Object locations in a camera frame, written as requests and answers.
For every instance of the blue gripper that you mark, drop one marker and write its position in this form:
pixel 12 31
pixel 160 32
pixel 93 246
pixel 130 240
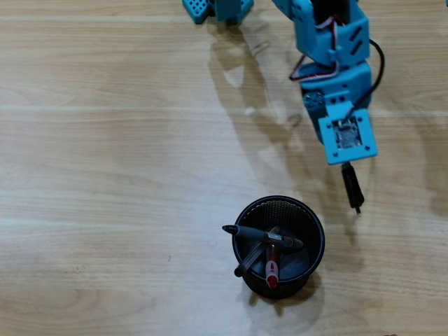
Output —
pixel 312 100

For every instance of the black retractable pen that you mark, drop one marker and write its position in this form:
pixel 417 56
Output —
pixel 351 185

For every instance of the clear stick pen black cap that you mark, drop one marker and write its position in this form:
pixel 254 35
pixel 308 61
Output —
pixel 252 260

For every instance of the red retractable pen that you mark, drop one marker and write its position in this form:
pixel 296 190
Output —
pixel 272 269

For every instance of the black mesh pen holder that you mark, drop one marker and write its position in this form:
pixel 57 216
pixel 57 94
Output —
pixel 294 269

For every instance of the blue wrist camera box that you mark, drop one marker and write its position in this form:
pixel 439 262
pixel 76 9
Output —
pixel 364 154

